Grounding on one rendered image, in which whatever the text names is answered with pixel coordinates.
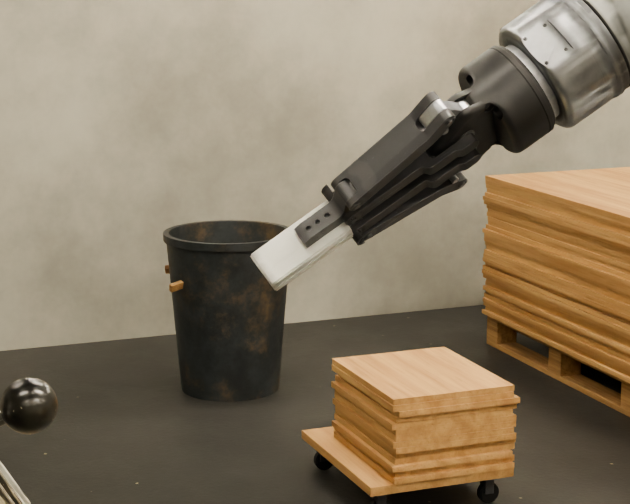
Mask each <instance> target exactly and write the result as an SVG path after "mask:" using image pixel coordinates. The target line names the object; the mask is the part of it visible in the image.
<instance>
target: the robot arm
mask: <svg viewBox="0 0 630 504"><path fill-rule="evenodd" d="M499 45H500V46H496V45H494V46H492V47H491V48H489V49H488V50H487V51H485V52H484V53H482V54H481V55H480V56H478V57H477V58H475V59H474V60H472V61H471V62H470V63H468V64H467V65H465V66H464V67H463V68H462V69H461V70H460V72H459V75H458V80H459V85H460V88H461V90H462V91H460V92H458V93H455V94H454V95H452V96H451V97H450V98H449V99H448V100H447V101H442V100H441V98H440V97H439V96H438V95H437V94H436V92H434V91H432V92H429V93H428V94H426V95H425V96H424V97H423V98H422V100H421V101H420V102H419V103H418V104H417V105H416V107H415V108H414V109H413V110H412V111H411V112H410V114H409V115H407V116H406V117H405V118H404V119H403V120H402V121H401V122H399V123H398V124H397V125H396V126H395V127H394V128H392V129H391V130H390V131H389V132H388V133H387V134H386V135H384V136H383V137H382V138H381V139H380V140H379V141H377V142H376V143H375V144H374V145H373V146H372V147H371V148H369V149H368V150H367V151H366V152H365V153H364V154H362V155H361V156H360V157H359V158H358V159H357V160H355V161H354V162H353V163H352V164H351V165H350V166H349V167H347V168H346V169H345V170H344V171H343V172H342V173H340V174H339V175H338V176H337V177H336V178H335V179H334V180H333V181H332V182H331V186H332V188H333V189H334V191H333V192H332V190H331V189H330V188H329V186H328V185H325V186H324V187H323V189H322V191H321V192H322V194H323V195H324V196H325V198H326V199H327V200H326V201H325V202H323V203H322V204H320V205H319V206H318V207H316V208H315V209H313V210H312V211H311V212H309V213H308V214H306V215H305V216H304V217H302V218H301V219H299V220H298V221H297V222H295V223H294V224H292V225H291V226H290V227H288V228H287V229H285V230H284V231H283V232H281V233H280V234H278V235H277V236H276V237H274V238H273V239H271V240H270V241H269V242H267V243H266V244H264V245H263V246H261V247H260V248H259V249H257V250H256V251H254V252H253V253H252V254H251V256H250V257H251V258H252V260H253V262H254V263H255V264H256V266H257V267H258V269H259V270H260V271H261V273H262V274H263V275H264V277H265V278H266V279H267V281H268V282H269V284H270V285H271V286H272V288H273V289H274V290H276V291H278V290H279V289H281V288H282V287H283V286H285V285H286V284H288V283H289V282H290V281H292V280H293V279H295V278H296V277H297V276H299V275H300V274H302V273H303V272H304V271H306V270H307V269H309V268H310V267H311V266H313V265H314V264H316V263H317V262H318V261H320V260H321V259H323V258H324V257H325V256H327V255H328V254H330V253H331V252H332V251H334V250H335V249H337V248H338V247H339V246H341V245H342V244H344V243H345V242H346V241H348V240H349V239H351V238H353V240H354V241H355V242H356V244H357V245H362V244H364V243H365V242H364V241H366V240H368V239H370V238H371V237H373V236H375V235H376V234H378V233H380V232H382V231H383V230H385V229H387V228H388V227H390V226H392V225H393V224H395V223H397V222H399V221H400V220H402V219H404V218H405V217H407V216H409V215H410V214H412V213H414V212H416V211H417V210H419V209H421V208H422V207H424V206H426V205H427V204H429V203H431V202H432V201H434V200H436V199H438V198H439V197H441V196H443V195H445V194H448V193H451V192H453V191H456V190H458V189H460V188H462V187H463V186H464V185H465V184H466V183H467V181H468V180H467V178H466V177H465V176H464V175H463V174H462V171H464V170H467V169H469V168H470V167H472V166H473V165H474V164H476V163H477V162H478V161H479V160H480V159H481V157H482V156H483V155H484V154H485V153H486V152H487V151H488V150H489V149H490V148H491V147H492V146H493V145H501V146H503V147H504V148H505V149H506V150H508V151H510V152H512V153H520V152H522V151H524V150H525V149H527V148H528V147H529V146H531V145H532V144H534V143H535V142H536V141H538V140H539V139H540V138H542V137H543V136H545V135H546V134H547V133H549V132H550V131H552V130H553V129H554V125H555V124H557V125H559V126H561V127H564V128H571V127H574V126H575V125H576V124H578V123H579V122H581V121H582V120H583V119H585V118H586V117H588V116H589V115H590V114H592V113H593V112H595V111H596V110H597V109H599V108H600V107H602V106H603V105H604V104H606V103H607V102H609V101H610V100H611V99H613V98H616V97H618V96H619V95H621V94H622V93H623V92H624V91H625V89H627V88H628V87H630V0H540V1H539V2H537V3H536V4H535V5H533V6H532V7H530V8H529V9H528V10H526V11H525V12H523V13H522V14H521V15H519V16H518V17H516V18H515V19H514V20H512V21H511V22H509V23H508V24H506V25H505V26H504V27H503V28H501V29H500V32H499Z"/></svg>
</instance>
